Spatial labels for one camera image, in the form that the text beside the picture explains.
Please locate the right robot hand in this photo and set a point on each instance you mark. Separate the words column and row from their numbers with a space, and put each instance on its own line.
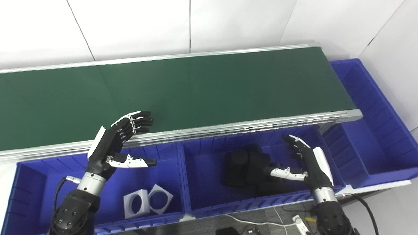
column 316, row 169

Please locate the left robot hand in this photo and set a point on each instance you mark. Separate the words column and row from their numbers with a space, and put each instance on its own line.
column 109, row 143

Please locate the black cylinder-on-block part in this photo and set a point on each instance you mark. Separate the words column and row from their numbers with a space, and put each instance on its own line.
column 236, row 166
column 274, row 187

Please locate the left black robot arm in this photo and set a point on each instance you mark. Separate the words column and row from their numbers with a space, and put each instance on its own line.
column 75, row 209

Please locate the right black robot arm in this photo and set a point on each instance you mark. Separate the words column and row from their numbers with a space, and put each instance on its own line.
column 331, row 215

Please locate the aluminium conveyor leg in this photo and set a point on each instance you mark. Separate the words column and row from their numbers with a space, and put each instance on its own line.
column 326, row 126

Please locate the blue plastic bin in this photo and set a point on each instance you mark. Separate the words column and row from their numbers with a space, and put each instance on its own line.
column 205, row 176
column 42, row 189
column 375, row 147

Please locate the white square part with hole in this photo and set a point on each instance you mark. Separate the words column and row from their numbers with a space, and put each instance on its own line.
column 129, row 212
column 168, row 197

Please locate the green conveyor belt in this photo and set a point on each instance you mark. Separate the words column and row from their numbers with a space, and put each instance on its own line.
column 196, row 91

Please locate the white power strip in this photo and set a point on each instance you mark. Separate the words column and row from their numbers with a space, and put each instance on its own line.
column 300, row 225

